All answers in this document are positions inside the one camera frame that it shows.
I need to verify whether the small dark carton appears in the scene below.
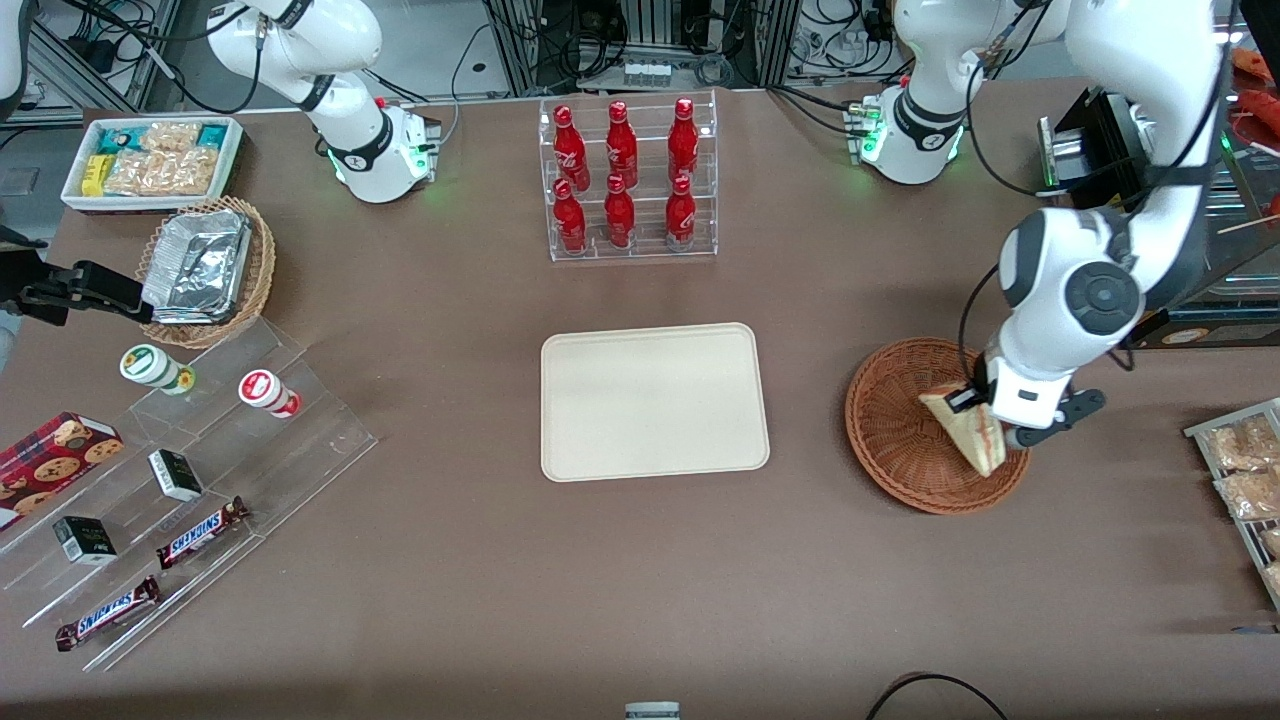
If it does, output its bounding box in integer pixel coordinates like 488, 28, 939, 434
148, 449, 205, 503
53, 516, 118, 567

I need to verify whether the black hot food display case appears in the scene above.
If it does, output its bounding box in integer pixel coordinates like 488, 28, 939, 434
1050, 20, 1280, 351

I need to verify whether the grey metal box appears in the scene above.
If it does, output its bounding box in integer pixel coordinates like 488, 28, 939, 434
1038, 115, 1103, 193

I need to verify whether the green lid drink cup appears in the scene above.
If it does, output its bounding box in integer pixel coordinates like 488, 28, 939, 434
119, 344, 196, 396

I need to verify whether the red chocolate cookie box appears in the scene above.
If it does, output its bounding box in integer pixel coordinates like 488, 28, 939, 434
0, 412, 126, 532

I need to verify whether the white rectangular snack bin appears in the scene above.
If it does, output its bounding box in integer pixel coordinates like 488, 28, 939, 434
60, 116, 245, 215

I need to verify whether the black looped cable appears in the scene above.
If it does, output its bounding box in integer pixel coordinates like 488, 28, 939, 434
864, 672, 1011, 720

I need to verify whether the clear acrylic stepped shelf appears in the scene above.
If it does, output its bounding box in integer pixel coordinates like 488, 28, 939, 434
0, 318, 380, 673

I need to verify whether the small clear cracker bag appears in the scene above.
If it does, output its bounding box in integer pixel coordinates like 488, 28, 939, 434
140, 122, 202, 154

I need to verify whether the Snickers chocolate bar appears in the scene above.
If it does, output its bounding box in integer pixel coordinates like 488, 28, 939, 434
55, 575, 162, 653
155, 497, 251, 571

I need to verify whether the triangular sandwich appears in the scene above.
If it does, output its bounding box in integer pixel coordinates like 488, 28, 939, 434
918, 385, 1008, 479

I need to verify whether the red food in case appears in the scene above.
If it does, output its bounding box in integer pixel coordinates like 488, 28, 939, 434
1234, 48, 1280, 136

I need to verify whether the light wicker basket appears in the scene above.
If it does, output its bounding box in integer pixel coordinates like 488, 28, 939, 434
135, 196, 277, 350

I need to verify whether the round brown wicker basket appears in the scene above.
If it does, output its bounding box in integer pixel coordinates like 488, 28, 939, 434
845, 338, 1033, 516

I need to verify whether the red cola bottle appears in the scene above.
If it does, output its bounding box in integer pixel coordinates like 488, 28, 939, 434
664, 175, 698, 249
605, 100, 639, 188
553, 179, 589, 254
553, 105, 590, 189
667, 97, 700, 183
604, 174, 637, 250

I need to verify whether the red lid drink cup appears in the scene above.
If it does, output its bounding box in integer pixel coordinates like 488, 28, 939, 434
238, 369, 302, 419

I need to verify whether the grey wire rack tray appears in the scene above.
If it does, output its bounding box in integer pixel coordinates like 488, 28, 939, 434
1184, 398, 1280, 613

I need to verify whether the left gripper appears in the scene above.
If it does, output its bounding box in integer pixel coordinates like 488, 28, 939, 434
944, 352, 1079, 433

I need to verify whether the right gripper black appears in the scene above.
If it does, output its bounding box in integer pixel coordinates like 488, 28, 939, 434
17, 262, 151, 327

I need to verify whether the cream plastic tray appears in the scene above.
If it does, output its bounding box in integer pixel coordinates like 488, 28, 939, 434
540, 322, 771, 483

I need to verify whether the aluminium foil container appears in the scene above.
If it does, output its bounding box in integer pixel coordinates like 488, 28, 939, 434
140, 209, 252, 325

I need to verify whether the aluminium frame rack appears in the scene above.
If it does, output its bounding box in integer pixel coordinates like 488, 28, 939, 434
480, 0, 801, 96

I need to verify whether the clear acrylic bottle rack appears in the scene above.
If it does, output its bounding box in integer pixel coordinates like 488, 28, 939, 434
538, 90, 719, 263

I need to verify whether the large clear cracker bag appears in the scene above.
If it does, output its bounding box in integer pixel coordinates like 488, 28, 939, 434
103, 148, 218, 197

